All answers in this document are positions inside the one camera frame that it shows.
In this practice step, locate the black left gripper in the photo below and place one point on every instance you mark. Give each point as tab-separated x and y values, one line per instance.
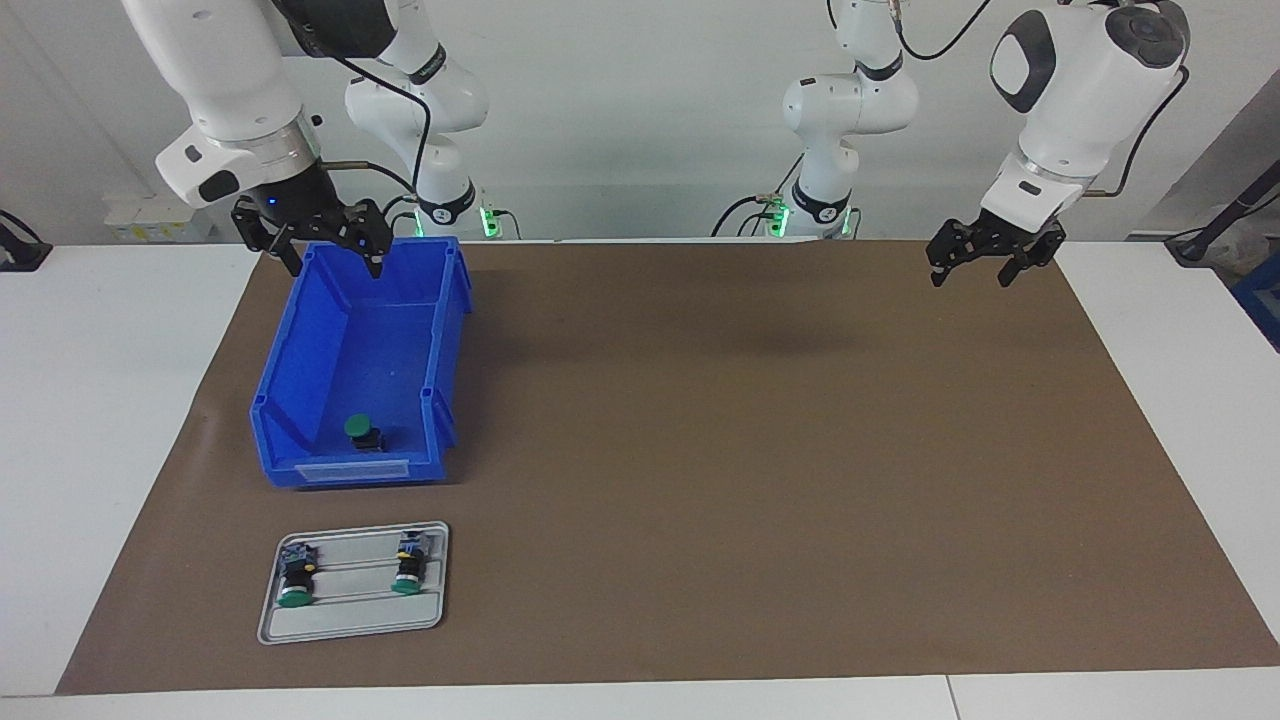
1000	235

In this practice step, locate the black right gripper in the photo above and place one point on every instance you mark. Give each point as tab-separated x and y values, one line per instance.
300	205

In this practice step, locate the green push button switch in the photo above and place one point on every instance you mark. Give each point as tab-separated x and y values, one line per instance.
358	428
293	580
408	568

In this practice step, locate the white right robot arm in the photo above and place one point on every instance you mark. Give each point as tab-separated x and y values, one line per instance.
220	80

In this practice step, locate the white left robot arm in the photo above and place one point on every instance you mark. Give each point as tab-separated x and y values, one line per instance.
1070	90

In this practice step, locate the blue plastic storage bin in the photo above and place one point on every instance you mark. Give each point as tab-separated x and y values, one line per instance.
400	340

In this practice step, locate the white cardboard box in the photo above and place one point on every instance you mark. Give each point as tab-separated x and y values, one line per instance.
135	215

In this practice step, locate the clear plastic bag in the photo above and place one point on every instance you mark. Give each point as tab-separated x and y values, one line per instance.
1245	245

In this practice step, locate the black stand pole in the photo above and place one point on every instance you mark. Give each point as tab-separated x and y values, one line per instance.
1245	205

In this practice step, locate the blue crate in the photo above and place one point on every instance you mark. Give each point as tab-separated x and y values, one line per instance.
1262	290

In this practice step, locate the black table clamp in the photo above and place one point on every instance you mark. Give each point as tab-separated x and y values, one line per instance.
20	255

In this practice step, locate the grey metal tray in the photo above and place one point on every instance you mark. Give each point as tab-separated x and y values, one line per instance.
350	620

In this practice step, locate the brown table mat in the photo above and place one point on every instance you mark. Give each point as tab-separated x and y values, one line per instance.
700	550

